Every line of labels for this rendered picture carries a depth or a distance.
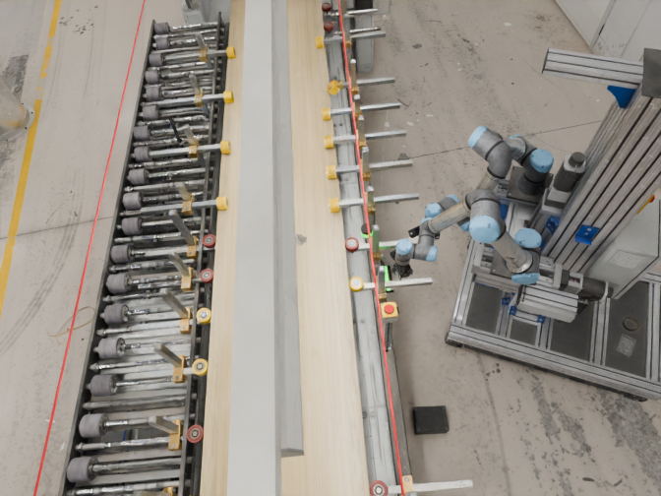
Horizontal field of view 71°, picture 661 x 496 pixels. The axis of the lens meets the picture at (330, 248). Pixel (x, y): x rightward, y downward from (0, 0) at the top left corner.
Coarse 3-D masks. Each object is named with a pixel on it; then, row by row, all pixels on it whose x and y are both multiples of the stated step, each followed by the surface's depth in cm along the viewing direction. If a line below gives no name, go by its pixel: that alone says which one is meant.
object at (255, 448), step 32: (256, 0) 125; (256, 32) 118; (256, 64) 112; (256, 96) 106; (256, 128) 101; (256, 160) 97; (256, 192) 93; (256, 224) 89; (256, 256) 85; (256, 288) 82; (256, 320) 79; (256, 352) 76; (256, 384) 74; (256, 416) 71; (256, 448) 69; (256, 480) 67
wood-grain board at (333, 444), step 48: (288, 0) 387; (240, 48) 361; (288, 48) 356; (240, 96) 334; (336, 192) 285; (336, 240) 268; (336, 288) 253; (336, 336) 239; (336, 384) 227; (336, 432) 216; (288, 480) 208; (336, 480) 206
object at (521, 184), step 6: (522, 174) 255; (516, 180) 261; (522, 180) 254; (528, 180) 250; (522, 186) 257; (528, 186) 252; (534, 186) 251; (540, 186) 253; (522, 192) 257; (528, 192) 254; (534, 192) 254; (540, 192) 255
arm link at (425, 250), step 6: (420, 240) 224; (426, 240) 223; (432, 240) 224; (414, 246) 222; (420, 246) 221; (426, 246) 221; (432, 246) 221; (414, 252) 221; (420, 252) 220; (426, 252) 220; (432, 252) 219; (414, 258) 223; (420, 258) 222; (426, 258) 221; (432, 258) 220
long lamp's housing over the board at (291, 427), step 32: (288, 64) 129; (288, 96) 122; (288, 128) 115; (288, 160) 110; (288, 192) 105; (288, 224) 100; (288, 256) 96; (288, 288) 92; (288, 320) 88; (288, 352) 85; (288, 384) 82; (288, 416) 79; (288, 448) 76
